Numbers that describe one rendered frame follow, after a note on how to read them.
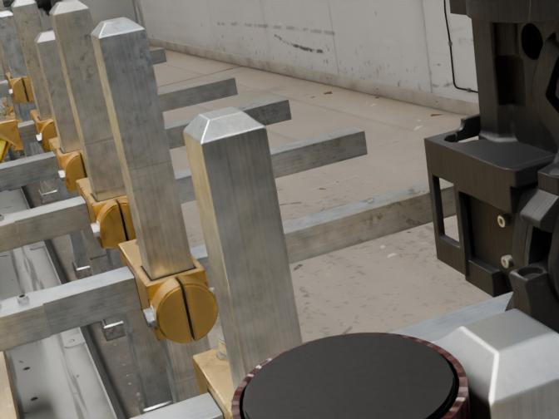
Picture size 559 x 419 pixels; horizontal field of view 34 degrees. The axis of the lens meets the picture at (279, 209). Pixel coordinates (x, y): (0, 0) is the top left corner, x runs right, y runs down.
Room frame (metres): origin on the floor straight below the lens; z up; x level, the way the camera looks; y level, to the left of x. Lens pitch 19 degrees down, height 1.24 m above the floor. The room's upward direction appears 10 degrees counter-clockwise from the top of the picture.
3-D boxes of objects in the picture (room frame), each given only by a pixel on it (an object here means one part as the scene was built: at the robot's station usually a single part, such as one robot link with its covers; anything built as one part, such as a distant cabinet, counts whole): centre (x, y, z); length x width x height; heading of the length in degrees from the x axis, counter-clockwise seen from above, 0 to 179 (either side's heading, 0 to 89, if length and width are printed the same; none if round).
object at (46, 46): (1.17, 0.25, 0.88); 0.04 x 0.04 x 0.48; 18
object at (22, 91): (1.91, 0.48, 0.95); 0.14 x 0.06 x 0.05; 18
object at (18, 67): (1.88, 0.48, 0.86); 0.04 x 0.04 x 0.48; 18
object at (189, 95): (1.49, 0.21, 0.95); 0.37 x 0.03 x 0.03; 108
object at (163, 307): (0.72, 0.10, 0.95); 0.14 x 0.06 x 0.05; 18
